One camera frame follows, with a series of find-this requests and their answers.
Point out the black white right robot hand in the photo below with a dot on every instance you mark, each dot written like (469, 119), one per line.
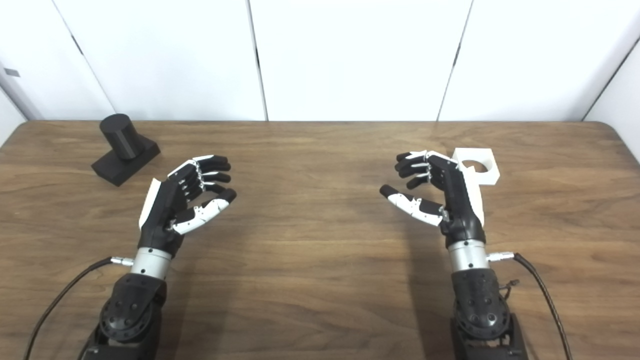
(457, 200)

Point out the white square piece with hole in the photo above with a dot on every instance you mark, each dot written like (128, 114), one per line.
(492, 175)

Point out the small gray wall tag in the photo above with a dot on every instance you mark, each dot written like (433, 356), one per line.
(12, 72)

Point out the black peg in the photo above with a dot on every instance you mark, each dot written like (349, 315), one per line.
(122, 135)

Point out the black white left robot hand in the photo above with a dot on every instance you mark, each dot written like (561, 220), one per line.
(162, 210)

